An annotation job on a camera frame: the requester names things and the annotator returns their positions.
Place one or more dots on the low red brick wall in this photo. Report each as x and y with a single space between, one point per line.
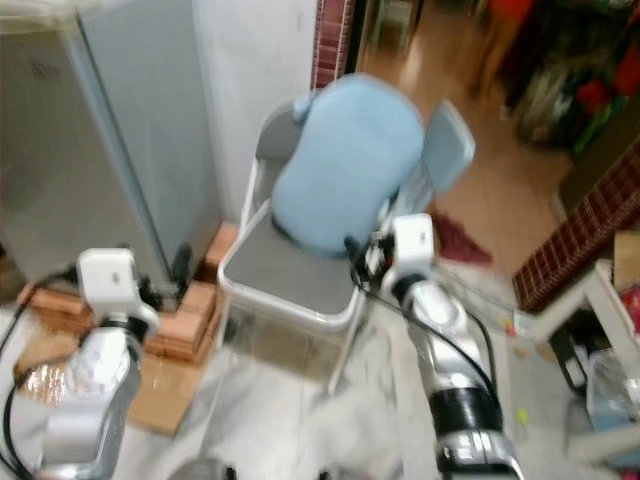
580 240

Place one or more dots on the silver fridge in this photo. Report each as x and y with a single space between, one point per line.
80 150

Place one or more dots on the black floor object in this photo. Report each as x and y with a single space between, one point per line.
570 360

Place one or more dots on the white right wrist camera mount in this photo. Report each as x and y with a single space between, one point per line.
413 243

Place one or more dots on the grey folding chair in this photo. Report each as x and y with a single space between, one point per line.
280 275

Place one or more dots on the dark red floor cloth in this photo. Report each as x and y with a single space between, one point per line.
460 240

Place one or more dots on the light blue cushion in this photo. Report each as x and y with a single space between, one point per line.
345 160

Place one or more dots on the brown cardboard sheet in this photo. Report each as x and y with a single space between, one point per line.
160 400

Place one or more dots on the clear plastic container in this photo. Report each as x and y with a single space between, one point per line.
615 395

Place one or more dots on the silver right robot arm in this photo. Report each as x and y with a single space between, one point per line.
450 340

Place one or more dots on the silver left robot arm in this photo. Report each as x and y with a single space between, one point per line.
95 390

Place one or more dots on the white table frame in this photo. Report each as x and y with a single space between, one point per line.
610 300

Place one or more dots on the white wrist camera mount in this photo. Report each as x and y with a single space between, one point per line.
413 243
110 280

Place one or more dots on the colourful pile of bags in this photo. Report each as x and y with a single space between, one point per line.
550 100

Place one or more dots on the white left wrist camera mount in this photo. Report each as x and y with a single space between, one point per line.
110 280

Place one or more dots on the red brick pillar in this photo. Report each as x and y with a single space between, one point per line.
332 40

